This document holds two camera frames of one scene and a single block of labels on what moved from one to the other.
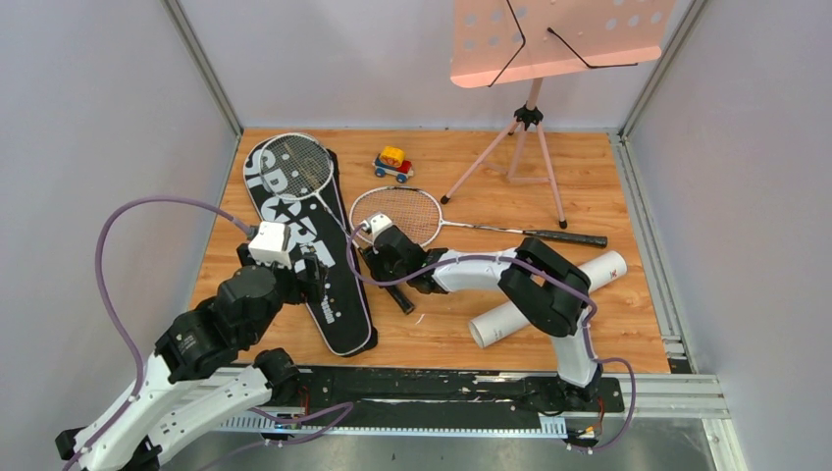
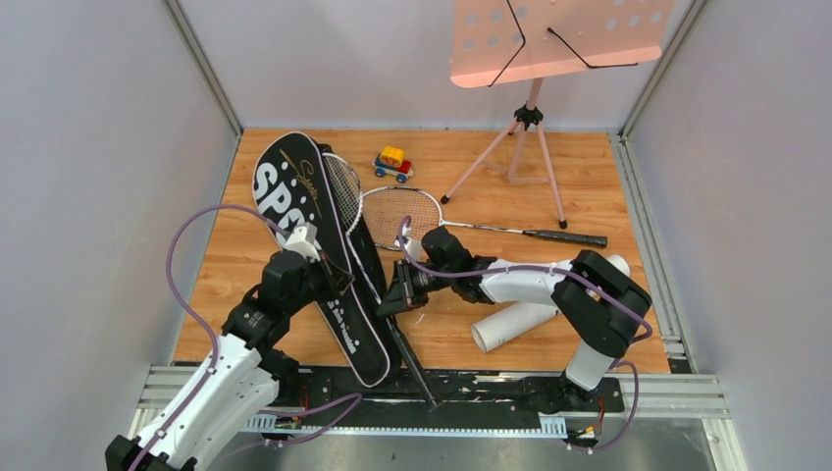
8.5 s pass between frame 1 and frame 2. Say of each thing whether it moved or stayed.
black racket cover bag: moved
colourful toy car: stayed
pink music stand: stayed
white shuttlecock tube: stayed
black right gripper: moved
